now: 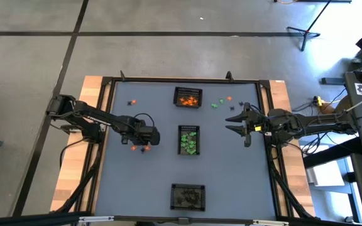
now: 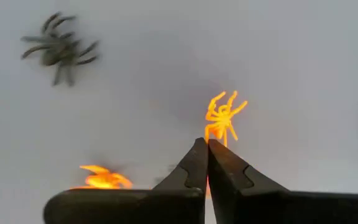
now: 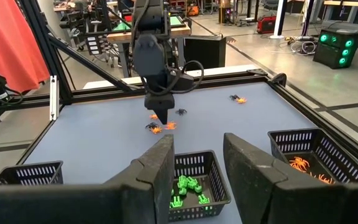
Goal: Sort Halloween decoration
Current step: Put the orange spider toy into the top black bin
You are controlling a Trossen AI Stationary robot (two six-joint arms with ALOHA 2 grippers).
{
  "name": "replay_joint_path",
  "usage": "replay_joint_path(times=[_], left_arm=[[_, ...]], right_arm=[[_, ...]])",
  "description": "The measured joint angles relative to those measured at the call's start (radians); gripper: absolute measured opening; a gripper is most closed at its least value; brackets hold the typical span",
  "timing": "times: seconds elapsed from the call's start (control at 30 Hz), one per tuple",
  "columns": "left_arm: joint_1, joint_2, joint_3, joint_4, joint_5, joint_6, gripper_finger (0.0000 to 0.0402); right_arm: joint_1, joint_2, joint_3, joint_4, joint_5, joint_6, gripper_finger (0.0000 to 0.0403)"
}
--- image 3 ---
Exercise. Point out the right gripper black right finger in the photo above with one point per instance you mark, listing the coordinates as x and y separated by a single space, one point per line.
259 199

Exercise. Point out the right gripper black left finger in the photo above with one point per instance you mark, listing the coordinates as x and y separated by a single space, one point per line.
148 199

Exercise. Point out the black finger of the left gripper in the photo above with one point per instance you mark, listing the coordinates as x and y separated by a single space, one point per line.
154 101
167 101

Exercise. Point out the orange plastic spider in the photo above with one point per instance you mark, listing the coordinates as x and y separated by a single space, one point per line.
325 179
299 164
153 116
156 129
170 125
241 100

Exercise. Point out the black plastic spider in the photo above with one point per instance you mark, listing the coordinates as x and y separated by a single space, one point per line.
234 97
151 125
181 111

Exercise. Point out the black slotted plastic basket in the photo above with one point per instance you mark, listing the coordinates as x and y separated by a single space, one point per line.
191 202
322 161
5 177

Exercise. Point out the black cabinet box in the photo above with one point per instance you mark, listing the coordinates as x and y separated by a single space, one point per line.
205 51

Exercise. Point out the workbench with green mat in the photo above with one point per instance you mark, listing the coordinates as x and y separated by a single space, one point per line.
180 31

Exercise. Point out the orange machine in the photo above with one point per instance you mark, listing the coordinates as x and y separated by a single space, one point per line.
194 10

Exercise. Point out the black drawer unit white labels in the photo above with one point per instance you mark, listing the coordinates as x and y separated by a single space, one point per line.
93 46

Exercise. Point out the red machine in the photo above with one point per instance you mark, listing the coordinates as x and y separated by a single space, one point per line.
266 25

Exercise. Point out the white pillar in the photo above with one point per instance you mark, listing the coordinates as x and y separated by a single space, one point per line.
280 18

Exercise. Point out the orange-red hanging cloth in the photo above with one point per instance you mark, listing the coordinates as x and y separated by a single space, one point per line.
11 37

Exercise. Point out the black computer green lit fans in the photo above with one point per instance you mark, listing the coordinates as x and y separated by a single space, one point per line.
334 49

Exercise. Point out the grey workbench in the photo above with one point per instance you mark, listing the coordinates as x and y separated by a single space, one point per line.
350 3

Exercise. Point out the silver metal bracket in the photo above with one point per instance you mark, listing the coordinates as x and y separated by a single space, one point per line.
53 96

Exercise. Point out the black clamp on frame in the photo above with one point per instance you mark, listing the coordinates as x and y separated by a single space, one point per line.
279 79

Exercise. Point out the black aluminium rig frame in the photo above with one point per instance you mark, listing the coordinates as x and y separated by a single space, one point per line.
47 46

